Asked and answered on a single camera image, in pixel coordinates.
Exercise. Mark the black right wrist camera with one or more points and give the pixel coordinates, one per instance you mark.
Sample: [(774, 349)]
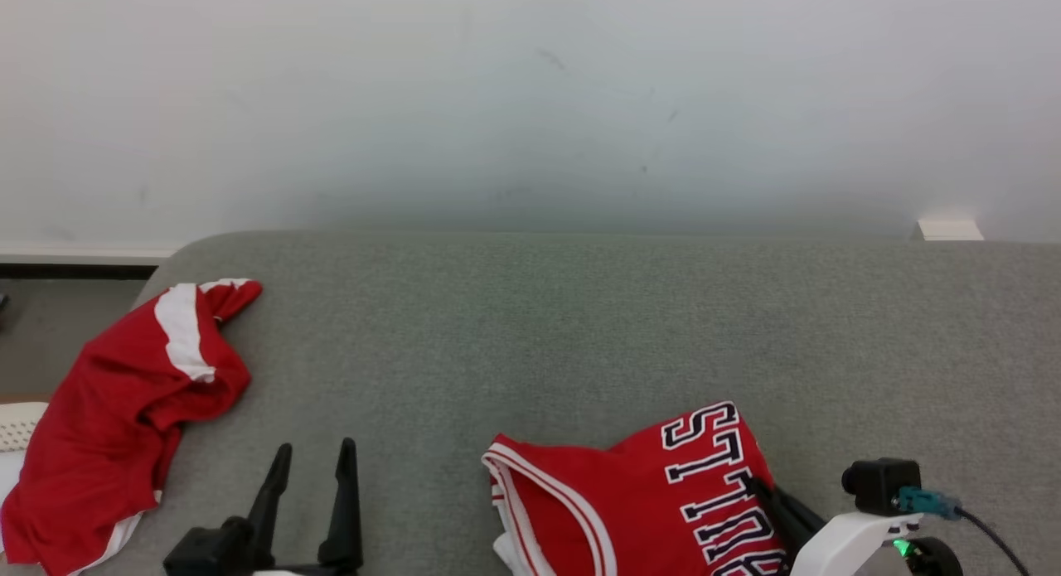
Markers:
[(879, 485)]

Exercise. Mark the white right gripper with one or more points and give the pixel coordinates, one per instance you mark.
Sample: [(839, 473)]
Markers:
[(845, 543)]

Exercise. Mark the red jersey with lettering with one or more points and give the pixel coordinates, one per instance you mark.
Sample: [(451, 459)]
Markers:
[(630, 493)]

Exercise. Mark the grey fabric sofa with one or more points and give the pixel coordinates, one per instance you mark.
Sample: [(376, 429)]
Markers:
[(539, 336)]

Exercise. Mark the red shorts with white stripe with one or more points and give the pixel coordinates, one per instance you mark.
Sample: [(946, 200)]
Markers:
[(116, 410)]

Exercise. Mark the white perforated laundry basket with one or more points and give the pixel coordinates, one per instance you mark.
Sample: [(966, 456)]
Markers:
[(18, 427)]

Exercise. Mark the white wall box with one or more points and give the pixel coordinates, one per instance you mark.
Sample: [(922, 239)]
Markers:
[(950, 230)]

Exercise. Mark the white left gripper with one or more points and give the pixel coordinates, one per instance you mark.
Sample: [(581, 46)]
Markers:
[(307, 572)]

